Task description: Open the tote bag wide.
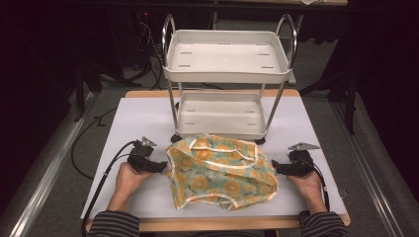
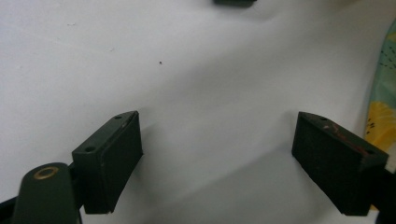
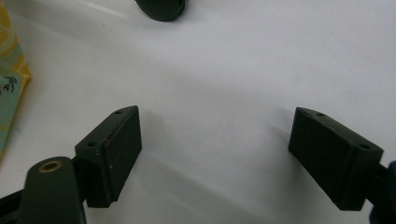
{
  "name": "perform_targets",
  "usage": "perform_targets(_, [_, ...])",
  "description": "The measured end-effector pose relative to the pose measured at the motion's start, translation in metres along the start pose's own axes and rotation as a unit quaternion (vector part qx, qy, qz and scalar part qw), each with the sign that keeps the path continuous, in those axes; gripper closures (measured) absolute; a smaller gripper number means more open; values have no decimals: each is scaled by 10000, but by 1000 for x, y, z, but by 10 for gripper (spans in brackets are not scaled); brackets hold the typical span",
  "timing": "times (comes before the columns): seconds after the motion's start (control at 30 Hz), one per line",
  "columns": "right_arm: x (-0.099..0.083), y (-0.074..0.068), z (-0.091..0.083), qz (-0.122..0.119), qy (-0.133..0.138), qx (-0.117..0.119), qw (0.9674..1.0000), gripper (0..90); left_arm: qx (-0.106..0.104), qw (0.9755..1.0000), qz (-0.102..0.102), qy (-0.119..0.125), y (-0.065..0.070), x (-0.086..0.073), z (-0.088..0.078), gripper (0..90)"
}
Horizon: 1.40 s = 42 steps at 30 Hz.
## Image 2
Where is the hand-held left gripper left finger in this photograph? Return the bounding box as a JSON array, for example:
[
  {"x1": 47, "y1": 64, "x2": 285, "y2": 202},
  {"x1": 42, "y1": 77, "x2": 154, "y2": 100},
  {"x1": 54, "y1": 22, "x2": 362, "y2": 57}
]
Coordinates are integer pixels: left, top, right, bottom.
[{"x1": 72, "y1": 110, "x2": 145, "y2": 215}]

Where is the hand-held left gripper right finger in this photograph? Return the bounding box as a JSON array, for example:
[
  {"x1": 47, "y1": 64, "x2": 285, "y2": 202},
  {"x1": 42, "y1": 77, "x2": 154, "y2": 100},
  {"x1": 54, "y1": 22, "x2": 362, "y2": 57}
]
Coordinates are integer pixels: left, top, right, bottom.
[{"x1": 291, "y1": 111, "x2": 389, "y2": 217}]

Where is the patterned yellow green cloth bag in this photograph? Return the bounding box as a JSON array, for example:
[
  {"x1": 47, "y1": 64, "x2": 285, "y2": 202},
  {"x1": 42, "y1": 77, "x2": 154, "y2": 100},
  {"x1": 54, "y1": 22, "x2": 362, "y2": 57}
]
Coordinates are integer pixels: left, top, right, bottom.
[{"x1": 363, "y1": 19, "x2": 396, "y2": 211}]

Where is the white two-tier cart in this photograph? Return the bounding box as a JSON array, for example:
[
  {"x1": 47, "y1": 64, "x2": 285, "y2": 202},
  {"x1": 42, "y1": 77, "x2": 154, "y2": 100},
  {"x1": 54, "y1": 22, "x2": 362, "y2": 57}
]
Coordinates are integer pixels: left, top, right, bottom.
[{"x1": 213, "y1": 0, "x2": 258, "y2": 8}]

